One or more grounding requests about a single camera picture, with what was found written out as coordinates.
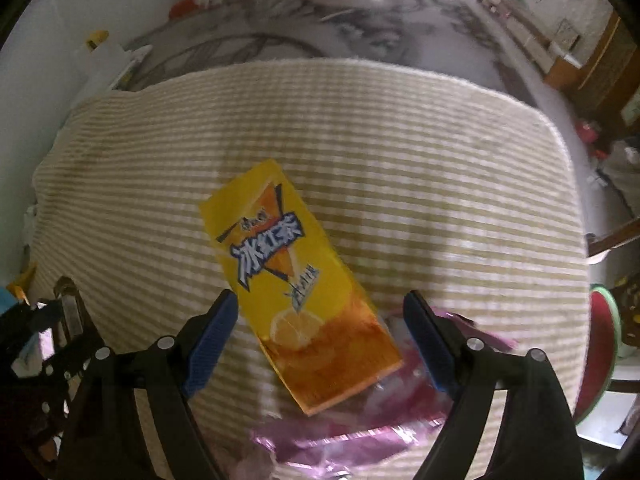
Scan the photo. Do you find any white bottle yellow cap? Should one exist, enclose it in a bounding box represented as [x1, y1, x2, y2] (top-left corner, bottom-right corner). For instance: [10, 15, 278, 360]
[74, 30, 132, 93]

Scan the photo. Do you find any purple snack wrapper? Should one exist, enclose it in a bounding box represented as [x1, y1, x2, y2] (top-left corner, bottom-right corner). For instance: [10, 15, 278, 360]
[234, 306, 519, 480]

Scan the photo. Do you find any yellow iced tea carton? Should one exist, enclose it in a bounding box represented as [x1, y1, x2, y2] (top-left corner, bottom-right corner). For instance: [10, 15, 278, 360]
[200, 159, 402, 415]

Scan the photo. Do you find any red bag on floor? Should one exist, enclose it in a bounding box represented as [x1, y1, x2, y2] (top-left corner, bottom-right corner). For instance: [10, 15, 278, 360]
[168, 0, 224, 21]

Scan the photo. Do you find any red bin with green rim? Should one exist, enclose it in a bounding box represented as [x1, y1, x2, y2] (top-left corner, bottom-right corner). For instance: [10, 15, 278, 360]
[574, 284, 622, 425]

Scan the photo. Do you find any dark wooden chair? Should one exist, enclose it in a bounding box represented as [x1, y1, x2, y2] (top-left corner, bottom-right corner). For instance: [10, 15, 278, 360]
[587, 217, 640, 258]

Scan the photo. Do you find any grey patterned floor rug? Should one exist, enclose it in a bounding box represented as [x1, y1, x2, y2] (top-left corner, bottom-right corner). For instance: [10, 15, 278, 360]
[124, 0, 536, 105]

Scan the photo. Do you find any beige striped table cloth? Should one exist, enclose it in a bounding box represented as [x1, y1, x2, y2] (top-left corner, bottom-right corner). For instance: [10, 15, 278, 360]
[29, 57, 591, 480]

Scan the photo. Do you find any low tv cabinet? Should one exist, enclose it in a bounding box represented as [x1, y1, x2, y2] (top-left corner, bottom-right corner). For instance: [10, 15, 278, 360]
[476, 0, 582, 92]

